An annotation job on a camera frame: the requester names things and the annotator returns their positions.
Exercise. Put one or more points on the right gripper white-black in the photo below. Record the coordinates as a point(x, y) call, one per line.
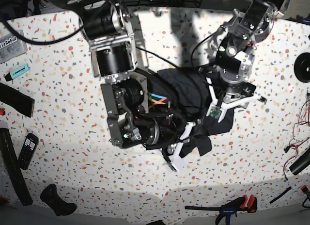
point(171, 154)

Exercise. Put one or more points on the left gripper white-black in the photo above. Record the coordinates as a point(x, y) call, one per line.
point(231, 98)

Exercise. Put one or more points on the dark grey T-shirt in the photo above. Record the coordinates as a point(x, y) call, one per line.
point(187, 100)

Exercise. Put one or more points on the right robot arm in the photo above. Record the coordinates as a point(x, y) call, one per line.
point(108, 30)

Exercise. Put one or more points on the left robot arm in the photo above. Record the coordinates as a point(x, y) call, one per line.
point(233, 47)

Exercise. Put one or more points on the black round disc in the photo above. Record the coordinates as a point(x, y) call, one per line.
point(302, 67)

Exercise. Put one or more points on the black cylinder right edge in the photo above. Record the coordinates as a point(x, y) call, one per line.
point(300, 164)

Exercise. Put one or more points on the small black stick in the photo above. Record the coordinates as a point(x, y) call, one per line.
point(281, 195)

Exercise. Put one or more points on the red object right edge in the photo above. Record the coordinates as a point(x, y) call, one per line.
point(305, 191)

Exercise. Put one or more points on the black game controller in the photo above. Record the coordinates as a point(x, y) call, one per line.
point(61, 208)

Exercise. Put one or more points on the black remote control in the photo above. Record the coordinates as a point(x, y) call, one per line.
point(27, 151)

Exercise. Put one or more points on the black folded cloth strip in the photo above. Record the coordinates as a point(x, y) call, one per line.
point(19, 101)

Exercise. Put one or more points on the long black tube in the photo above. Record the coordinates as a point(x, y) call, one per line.
point(10, 164)

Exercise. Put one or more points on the turquoise highlighter pen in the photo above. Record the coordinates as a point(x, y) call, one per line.
point(17, 72)

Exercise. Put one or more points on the red object bottom left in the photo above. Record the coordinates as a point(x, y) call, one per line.
point(3, 201)

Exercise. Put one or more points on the clear LeRobot parts box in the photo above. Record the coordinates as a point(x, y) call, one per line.
point(10, 47)

